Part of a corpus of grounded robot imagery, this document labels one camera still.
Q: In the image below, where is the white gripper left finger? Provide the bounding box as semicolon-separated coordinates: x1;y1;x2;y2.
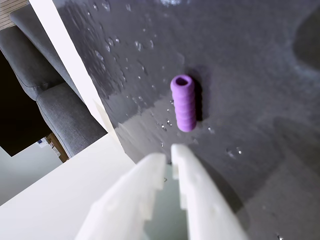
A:
74;152;167;240

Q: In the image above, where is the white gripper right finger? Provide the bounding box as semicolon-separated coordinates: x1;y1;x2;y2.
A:
170;143;251;240

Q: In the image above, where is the brown cardboard box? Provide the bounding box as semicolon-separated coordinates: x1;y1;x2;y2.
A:
45;132;70;163

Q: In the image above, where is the purple ribbed pen grip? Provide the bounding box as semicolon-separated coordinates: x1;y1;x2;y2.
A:
170;74;198;132

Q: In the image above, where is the grey fabric chair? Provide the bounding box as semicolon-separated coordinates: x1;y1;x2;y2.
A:
35;81;109;159
0;4;86;103

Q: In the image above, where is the dark grey table mat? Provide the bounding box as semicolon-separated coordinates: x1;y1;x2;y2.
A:
51;0;320;240

